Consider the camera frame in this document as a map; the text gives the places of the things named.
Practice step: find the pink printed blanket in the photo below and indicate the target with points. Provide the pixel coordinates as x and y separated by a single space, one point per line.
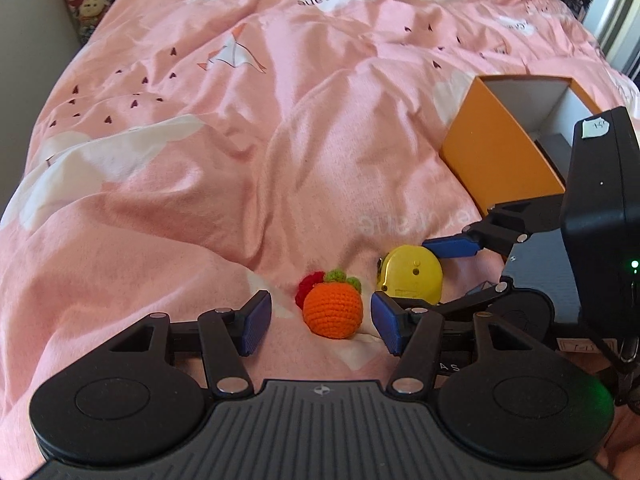
225 135

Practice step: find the sliding door frame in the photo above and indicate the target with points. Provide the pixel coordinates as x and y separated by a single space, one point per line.
617 15

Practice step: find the orange cardboard box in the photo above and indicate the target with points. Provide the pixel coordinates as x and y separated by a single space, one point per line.
500 150

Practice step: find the red crochet fruit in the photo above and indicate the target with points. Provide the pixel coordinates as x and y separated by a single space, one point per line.
306 290

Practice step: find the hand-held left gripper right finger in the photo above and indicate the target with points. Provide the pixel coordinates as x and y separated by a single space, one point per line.
387 325

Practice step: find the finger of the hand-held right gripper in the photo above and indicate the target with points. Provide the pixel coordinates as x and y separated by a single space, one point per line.
475 300
450 248

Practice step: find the orange crochet fruit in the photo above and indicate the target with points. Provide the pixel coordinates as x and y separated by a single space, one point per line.
332 310

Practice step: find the yellow tape measure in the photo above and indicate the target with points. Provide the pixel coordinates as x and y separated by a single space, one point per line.
412 275

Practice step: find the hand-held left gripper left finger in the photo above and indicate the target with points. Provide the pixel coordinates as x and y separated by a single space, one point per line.
255 322

